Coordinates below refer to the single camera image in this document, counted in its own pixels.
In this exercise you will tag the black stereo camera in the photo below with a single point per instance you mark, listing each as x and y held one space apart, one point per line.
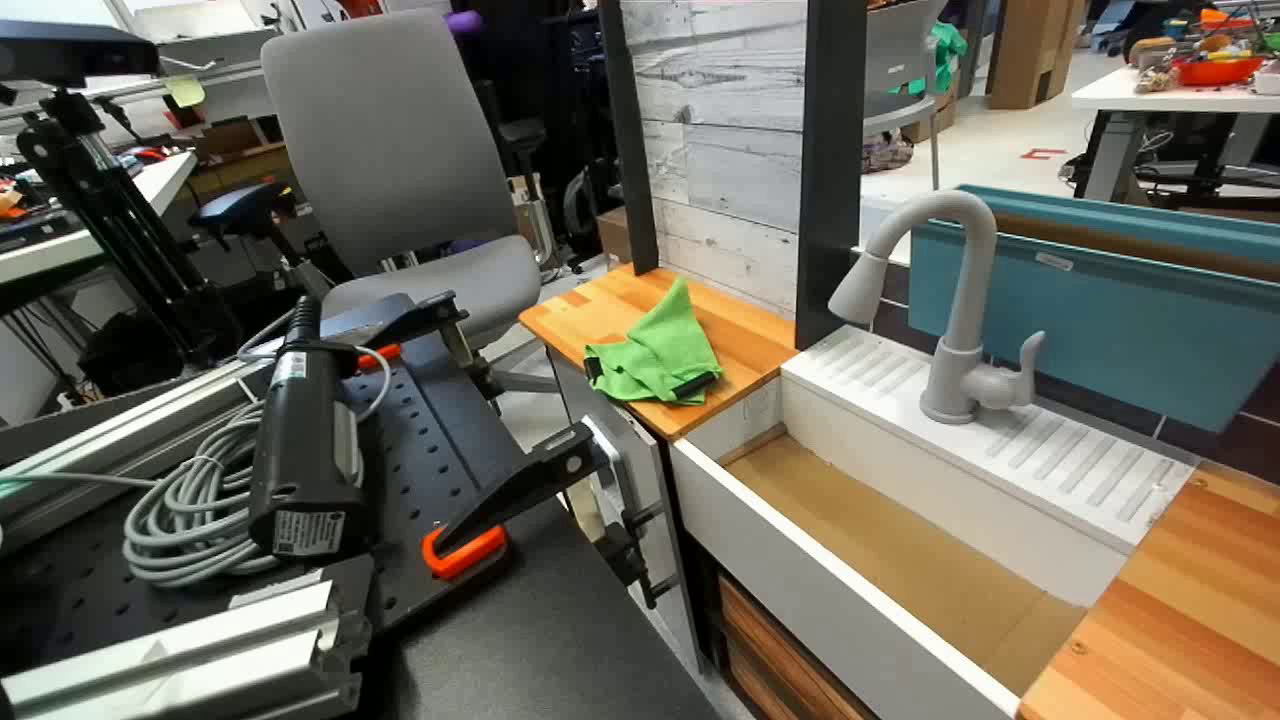
303 464

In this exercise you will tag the long aluminium rail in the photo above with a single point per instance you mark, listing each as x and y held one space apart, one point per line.
132 421

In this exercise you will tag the dark perforated mounting plate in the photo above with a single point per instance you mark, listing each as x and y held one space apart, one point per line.
429 440

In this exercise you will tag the green microfibre cloth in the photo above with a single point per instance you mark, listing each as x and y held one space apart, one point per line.
652 353

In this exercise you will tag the white sink basin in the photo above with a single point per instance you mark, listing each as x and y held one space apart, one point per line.
752 532

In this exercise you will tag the brown cardboard box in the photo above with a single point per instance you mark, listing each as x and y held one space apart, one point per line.
1035 48

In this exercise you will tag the red bowl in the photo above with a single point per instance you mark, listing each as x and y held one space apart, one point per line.
1219 68

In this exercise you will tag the white cluttered desk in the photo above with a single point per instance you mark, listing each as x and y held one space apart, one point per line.
83 243

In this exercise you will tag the teal panel board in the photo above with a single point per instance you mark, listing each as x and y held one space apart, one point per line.
1132 335

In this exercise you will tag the black clamp small orange trigger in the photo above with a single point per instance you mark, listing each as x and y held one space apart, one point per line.
400 323

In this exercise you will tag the whitewashed wood back panel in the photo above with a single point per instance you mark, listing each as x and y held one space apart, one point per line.
727 145

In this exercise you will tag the grey kitchen faucet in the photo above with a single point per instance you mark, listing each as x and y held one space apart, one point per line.
958 376

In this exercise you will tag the wooden drawer front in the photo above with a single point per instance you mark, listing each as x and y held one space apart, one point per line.
787 667

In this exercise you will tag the grey office chair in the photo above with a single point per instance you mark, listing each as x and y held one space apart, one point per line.
386 145

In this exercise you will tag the black clamp orange grip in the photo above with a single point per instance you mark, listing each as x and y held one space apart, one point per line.
512 495

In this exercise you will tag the black camera tripod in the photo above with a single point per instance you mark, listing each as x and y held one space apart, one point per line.
122 229

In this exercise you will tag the black flat device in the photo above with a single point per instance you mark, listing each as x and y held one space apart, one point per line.
65 48

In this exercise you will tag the white background table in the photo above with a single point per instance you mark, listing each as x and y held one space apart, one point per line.
1163 96

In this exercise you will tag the wide black vertical post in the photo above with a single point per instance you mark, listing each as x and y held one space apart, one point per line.
835 163

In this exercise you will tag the short aluminium extrusion block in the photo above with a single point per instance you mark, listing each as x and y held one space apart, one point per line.
173 663

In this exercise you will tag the thin black vertical post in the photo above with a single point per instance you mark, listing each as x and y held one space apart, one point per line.
625 135

